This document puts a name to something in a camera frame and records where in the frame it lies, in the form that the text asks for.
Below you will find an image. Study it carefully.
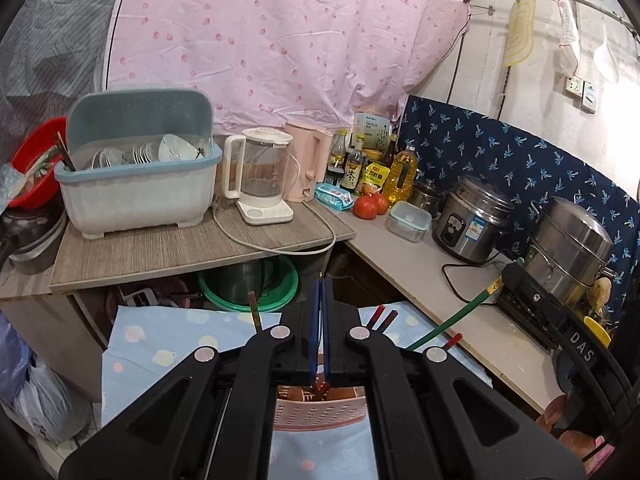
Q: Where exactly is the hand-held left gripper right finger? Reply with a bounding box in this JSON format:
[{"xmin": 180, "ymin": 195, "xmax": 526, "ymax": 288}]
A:
[{"xmin": 322, "ymin": 277, "xmax": 587, "ymax": 480}]

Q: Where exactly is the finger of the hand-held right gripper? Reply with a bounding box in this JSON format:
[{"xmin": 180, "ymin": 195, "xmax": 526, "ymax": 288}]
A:
[{"xmin": 500, "ymin": 262, "xmax": 572, "ymax": 352}]

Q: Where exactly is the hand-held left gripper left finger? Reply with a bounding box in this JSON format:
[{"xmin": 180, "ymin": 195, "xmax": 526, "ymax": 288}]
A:
[{"xmin": 59, "ymin": 277, "xmax": 323, "ymax": 480}]

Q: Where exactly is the pink perforated utensil basket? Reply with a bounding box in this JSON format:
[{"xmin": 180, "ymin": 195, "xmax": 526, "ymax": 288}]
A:
[{"xmin": 272, "ymin": 384, "xmax": 376, "ymax": 432}]

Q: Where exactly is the green chopstick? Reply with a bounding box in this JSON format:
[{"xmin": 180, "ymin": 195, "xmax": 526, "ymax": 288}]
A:
[{"xmin": 406, "ymin": 280, "xmax": 504, "ymax": 352}]

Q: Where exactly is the person's right hand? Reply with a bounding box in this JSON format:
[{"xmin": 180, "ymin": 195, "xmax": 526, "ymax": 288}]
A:
[{"xmin": 536, "ymin": 394, "xmax": 617, "ymax": 462}]

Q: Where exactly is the yellow bowl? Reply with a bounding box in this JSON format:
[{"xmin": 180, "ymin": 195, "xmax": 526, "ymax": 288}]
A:
[{"xmin": 582, "ymin": 315, "xmax": 612, "ymax": 349}]

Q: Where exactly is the green plastic basin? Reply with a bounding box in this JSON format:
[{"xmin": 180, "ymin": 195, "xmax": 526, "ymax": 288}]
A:
[{"xmin": 197, "ymin": 254, "xmax": 300, "ymax": 314}]

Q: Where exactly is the yellow loofah sponge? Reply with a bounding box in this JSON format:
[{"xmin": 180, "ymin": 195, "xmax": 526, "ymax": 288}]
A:
[{"xmin": 587, "ymin": 277, "xmax": 612, "ymax": 319}]

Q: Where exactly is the large steel steamer pot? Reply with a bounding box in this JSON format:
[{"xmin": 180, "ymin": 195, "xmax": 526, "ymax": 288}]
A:
[{"xmin": 522, "ymin": 195, "xmax": 615, "ymax": 306}]

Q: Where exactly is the steel pot under table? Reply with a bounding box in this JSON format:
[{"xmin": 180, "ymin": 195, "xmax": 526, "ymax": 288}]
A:
[{"xmin": 214, "ymin": 259, "xmax": 264, "ymax": 306}]

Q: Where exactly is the steel rice cooker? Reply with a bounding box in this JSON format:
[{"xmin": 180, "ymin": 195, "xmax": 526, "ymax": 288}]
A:
[{"xmin": 430, "ymin": 174, "xmax": 515, "ymax": 264}]

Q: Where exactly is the blue wipes packet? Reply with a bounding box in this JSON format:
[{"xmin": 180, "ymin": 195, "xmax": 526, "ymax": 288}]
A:
[{"xmin": 313, "ymin": 182, "xmax": 357, "ymax": 211}]

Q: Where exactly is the clear teal-lidded food container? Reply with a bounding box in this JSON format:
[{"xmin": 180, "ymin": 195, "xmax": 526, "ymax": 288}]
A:
[{"xmin": 387, "ymin": 200, "xmax": 432, "ymax": 244}]

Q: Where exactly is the small steel pot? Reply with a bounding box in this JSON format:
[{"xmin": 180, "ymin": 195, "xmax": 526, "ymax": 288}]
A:
[{"xmin": 409, "ymin": 178, "xmax": 444, "ymax": 216}]

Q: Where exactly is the light blue dotted cloth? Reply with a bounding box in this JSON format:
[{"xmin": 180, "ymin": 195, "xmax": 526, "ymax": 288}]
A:
[{"xmin": 101, "ymin": 301, "xmax": 494, "ymax": 480}]

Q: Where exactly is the white glass kettle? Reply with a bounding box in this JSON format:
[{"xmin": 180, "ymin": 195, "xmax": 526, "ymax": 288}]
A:
[{"xmin": 222, "ymin": 128, "xmax": 296, "ymax": 226}]

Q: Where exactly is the yellow seasoning packet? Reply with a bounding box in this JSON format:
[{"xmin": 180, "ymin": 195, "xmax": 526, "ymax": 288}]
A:
[{"xmin": 360, "ymin": 159, "xmax": 391, "ymax": 195}]

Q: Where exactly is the dark soy sauce bottle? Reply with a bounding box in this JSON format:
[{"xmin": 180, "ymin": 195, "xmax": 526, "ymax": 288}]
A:
[{"xmin": 342, "ymin": 134, "xmax": 366, "ymax": 196}]

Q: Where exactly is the yellow cooking oil bottle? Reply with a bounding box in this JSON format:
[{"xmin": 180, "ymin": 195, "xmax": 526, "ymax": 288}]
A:
[{"xmin": 382, "ymin": 145, "xmax": 419, "ymax": 206}]

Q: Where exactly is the pink electric kettle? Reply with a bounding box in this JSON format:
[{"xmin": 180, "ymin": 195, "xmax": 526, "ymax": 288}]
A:
[{"xmin": 283, "ymin": 120, "xmax": 334, "ymax": 204}]

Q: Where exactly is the yellow-label sauce bottle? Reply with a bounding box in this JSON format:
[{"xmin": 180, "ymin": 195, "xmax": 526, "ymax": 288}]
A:
[{"xmin": 327, "ymin": 128, "xmax": 349, "ymax": 186}]

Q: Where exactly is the dark vinegar bottle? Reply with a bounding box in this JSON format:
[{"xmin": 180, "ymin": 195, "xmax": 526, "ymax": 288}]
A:
[{"xmin": 380, "ymin": 132, "xmax": 399, "ymax": 169}]

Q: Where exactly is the white and green carton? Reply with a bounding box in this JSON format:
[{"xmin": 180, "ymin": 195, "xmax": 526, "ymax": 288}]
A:
[{"xmin": 352, "ymin": 112, "xmax": 394, "ymax": 151}]

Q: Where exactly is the blue-grey lidded dish bin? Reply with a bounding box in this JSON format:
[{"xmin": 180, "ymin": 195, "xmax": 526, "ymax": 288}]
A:
[{"xmin": 53, "ymin": 89, "xmax": 224, "ymax": 240}]

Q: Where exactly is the stack of white dishes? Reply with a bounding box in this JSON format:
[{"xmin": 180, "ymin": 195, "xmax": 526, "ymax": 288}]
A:
[{"xmin": 91, "ymin": 132, "xmax": 212, "ymax": 169}]

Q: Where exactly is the white hanging strainer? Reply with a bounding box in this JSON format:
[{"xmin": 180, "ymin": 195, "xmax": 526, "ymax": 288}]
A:
[{"xmin": 594, "ymin": 34, "xmax": 621, "ymax": 84}]

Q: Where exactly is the white hanging mesh cloth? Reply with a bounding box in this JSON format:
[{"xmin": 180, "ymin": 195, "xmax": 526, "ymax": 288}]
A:
[{"xmin": 555, "ymin": 0, "xmax": 581, "ymax": 76}]

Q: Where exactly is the yellow hanging cutting board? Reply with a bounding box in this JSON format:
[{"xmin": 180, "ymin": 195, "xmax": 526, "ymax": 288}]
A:
[{"xmin": 502, "ymin": 0, "xmax": 536, "ymax": 69}]

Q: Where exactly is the translucent plastic bag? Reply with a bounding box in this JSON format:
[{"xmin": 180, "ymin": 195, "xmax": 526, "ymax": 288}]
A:
[{"xmin": 0, "ymin": 310, "xmax": 94, "ymax": 444}]

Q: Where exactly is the pink dotted curtain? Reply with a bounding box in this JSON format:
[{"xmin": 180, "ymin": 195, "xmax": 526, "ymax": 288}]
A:
[{"xmin": 102, "ymin": 0, "xmax": 474, "ymax": 132}]

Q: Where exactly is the black frying pan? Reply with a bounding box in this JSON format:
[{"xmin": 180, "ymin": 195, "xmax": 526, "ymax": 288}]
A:
[{"xmin": 0, "ymin": 204, "xmax": 69, "ymax": 277}]

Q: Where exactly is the dark brown chopstick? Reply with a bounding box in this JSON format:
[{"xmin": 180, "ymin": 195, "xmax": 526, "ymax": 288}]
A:
[
  {"xmin": 54, "ymin": 131, "xmax": 73, "ymax": 172},
  {"xmin": 59, "ymin": 135, "xmax": 77, "ymax": 172}
]

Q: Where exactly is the red plastic basin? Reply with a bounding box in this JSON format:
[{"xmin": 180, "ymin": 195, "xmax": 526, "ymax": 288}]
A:
[{"xmin": 8, "ymin": 117, "xmax": 69, "ymax": 210}]

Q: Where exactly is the grey striped cloth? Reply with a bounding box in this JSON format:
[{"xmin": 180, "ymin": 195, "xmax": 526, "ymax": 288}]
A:
[{"xmin": 0, "ymin": 0, "xmax": 132, "ymax": 162}]

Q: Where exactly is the black power cable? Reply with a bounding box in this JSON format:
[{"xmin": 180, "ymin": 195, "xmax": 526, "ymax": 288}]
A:
[{"xmin": 440, "ymin": 259, "xmax": 501, "ymax": 307}]

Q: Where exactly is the white kettle power cable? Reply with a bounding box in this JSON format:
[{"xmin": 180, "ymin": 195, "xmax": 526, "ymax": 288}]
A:
[{"xmin": 212, "ymin": 199, "xmax": 337, "ymax": 257}]

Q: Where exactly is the navy printed wall cloth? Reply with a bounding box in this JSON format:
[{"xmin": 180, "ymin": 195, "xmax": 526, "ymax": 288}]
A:
[{"xmin": 399, "ymin": 94, "xmax": 640, "ymax": 322}]

